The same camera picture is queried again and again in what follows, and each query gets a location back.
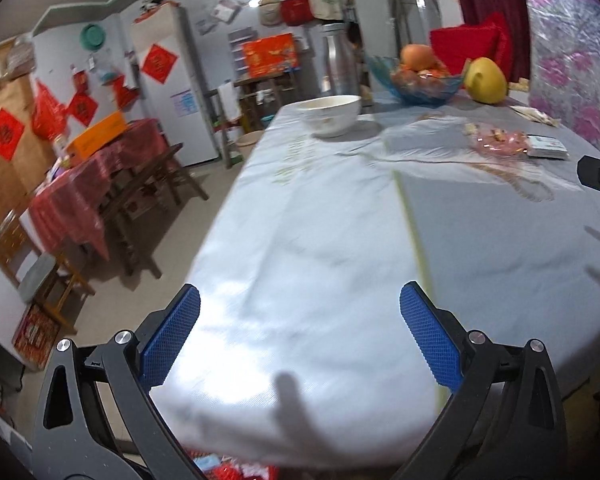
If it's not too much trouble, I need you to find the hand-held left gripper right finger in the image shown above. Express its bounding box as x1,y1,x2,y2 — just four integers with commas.
395,281,568,480

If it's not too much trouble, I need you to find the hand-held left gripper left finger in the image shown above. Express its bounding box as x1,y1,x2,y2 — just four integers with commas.
32,284,216,480

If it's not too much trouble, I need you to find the small card box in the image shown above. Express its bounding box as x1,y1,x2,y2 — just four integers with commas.
525,134,569,161

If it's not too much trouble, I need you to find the clear red plastic wrapper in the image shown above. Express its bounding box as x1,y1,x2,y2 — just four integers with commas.
472,127,531,162

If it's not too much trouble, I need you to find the floral plastic sheet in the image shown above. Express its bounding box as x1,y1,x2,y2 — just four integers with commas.
517,0,600,162

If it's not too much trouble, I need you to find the white marble-print tablecloth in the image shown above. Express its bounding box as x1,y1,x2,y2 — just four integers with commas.
150,87,600,472

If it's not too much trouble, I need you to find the flat red patterned box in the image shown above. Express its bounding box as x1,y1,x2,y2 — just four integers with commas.
10,302,62,367

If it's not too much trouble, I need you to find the wooden chair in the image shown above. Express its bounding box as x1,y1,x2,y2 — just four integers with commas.
0,209,96,337

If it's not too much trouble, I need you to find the yellow pomelo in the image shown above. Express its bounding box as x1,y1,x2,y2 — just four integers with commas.
462,57,510,105

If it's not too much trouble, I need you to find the dark wooden bench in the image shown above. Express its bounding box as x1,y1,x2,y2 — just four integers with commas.
102,142,209,279

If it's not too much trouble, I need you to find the table with red cloth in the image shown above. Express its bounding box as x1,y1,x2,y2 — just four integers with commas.
29,118,166,262

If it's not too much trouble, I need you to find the red cushion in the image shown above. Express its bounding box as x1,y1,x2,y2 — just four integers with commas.
429,12,514,82

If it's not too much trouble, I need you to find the blue glass fruit bowl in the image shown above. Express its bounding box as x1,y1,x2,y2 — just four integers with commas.
364,54,465,107

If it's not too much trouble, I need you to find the beige plastic bucket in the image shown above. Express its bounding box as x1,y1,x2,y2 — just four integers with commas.
235,130,265,161

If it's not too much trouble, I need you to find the orange cardboard box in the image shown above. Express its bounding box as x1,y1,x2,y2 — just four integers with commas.
65,112,129,161

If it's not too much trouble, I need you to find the orange fruit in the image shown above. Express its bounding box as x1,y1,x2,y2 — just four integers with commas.
399,43,439,72

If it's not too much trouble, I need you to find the white refrigerator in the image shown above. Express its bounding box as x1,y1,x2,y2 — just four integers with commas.
129,4,221,167

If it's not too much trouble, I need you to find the white hanging towel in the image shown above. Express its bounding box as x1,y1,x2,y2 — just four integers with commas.
217,81,241,124

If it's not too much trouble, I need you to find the small red diamond paper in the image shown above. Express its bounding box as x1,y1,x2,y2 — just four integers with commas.
65,92,100,127

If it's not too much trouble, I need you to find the white ceramic bowl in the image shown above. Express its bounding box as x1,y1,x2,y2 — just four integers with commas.
297,94,362,139

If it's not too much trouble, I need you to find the red plastic bag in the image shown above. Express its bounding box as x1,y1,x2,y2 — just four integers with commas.
32,79,70,141

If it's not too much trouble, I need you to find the large red diamond paper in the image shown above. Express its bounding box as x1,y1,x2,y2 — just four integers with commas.
0,107,27,161

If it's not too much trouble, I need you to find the dark wooden shelf stand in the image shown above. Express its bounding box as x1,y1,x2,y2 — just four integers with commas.
207,71,302,169

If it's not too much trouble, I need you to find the red diamond paper on refrigerator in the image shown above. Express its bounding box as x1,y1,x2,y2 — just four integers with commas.
140,43,177,85

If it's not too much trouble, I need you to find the stainless steel thermos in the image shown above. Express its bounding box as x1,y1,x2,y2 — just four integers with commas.
319,22,364,109

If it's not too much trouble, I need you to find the white drawer unit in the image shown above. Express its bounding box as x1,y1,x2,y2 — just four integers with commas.
228,27,259,79

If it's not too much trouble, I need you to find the red gift box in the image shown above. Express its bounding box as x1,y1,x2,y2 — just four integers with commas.
242,33,300,79

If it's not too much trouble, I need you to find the green plastic plate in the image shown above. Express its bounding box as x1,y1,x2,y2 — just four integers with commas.
79,22,109,52

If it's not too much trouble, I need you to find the beige hanging bag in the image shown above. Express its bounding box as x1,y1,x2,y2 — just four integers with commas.
257,0,284,27

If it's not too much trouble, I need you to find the red tote bag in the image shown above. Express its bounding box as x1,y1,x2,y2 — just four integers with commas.
279,0,314,26

